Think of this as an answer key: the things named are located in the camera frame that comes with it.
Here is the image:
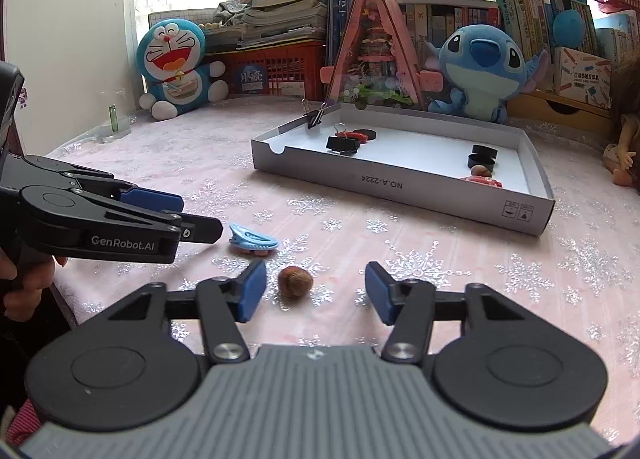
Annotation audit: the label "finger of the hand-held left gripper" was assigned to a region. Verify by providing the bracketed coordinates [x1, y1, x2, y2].
[29, 154, 184, 220]
[21, 186, 224, 246]

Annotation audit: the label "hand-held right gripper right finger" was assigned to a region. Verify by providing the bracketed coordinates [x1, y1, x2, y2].
[365, 261, 533, 365]

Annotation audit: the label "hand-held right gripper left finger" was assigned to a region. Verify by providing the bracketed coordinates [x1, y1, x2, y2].
[102, 259, 267, 365]

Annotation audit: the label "light blue hair clip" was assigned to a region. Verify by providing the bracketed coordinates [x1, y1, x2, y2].
[228, 222, 279, 257]

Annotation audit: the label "white cardboard box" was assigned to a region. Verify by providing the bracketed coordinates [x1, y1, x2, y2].
[251, 101, 557, 238]

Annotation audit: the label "red plastic tube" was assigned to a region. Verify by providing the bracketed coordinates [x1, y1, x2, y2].
[459, 175, 504, 191]

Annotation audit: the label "large black binder clip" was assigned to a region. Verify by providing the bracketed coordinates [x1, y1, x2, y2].
[325, 133, 362, 156]

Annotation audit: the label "small red clip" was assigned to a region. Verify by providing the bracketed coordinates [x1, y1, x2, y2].
[334, 125, 369, 143]

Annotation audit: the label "person's left hand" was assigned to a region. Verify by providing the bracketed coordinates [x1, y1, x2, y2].
[0, 246, 67, 323]

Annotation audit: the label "clear plastic stand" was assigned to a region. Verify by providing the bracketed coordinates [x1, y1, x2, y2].
[99, 116, 133, 146]

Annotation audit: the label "pink snowflake tablecloth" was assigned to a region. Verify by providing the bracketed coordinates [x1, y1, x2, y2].
[44, 93, 640, 446]

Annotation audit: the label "blue cat plush toy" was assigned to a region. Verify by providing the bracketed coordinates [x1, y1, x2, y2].
[135, 14, 229, 121]

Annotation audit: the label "small black binder clip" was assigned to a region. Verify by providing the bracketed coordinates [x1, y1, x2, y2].
[301, 98, 334, 130]

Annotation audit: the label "red plastic basket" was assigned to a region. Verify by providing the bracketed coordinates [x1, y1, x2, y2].
[207, 41, 327, 101]

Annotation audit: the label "grey crumpled cloth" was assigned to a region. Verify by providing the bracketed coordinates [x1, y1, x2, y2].
[214, 0, 247, 24]

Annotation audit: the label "stack of flat books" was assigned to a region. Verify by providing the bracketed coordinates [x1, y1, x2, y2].
[214, 0, 347, 48]

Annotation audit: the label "pink triangular house model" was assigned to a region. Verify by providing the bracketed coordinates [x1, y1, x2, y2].
[319, 0, 444, 111]

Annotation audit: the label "blue alien plush toy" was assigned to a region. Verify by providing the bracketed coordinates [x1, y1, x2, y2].
[424, 24, 549, 122]

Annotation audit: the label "upright blue thin books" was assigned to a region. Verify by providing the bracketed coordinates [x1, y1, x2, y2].
[326, 0, 362, 71]

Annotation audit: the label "wooden drawer shelf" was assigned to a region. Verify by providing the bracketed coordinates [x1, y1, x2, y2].
[504, 88, 614, 138]

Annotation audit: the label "brown haired doll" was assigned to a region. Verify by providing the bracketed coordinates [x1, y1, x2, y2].
[602, 63, 640, 186]

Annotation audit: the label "colourful printed carton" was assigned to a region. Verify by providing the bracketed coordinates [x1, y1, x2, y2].
[552, 46, 613, 111]

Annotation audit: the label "row of upright books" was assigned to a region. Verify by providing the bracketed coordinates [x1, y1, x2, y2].
[394, 0, 640, 91]

